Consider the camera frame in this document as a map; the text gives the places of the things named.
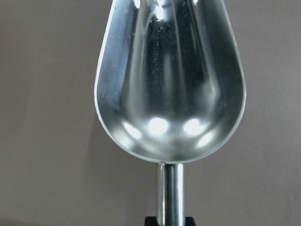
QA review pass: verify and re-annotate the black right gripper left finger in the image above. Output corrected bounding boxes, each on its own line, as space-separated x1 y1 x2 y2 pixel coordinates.
144 210 158 226

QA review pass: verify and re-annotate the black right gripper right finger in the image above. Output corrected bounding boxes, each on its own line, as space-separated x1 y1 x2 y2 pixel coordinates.
183 210 197 226

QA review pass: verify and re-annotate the metal ice scoop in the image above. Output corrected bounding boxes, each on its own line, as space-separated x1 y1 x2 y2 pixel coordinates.
94 0 246 226

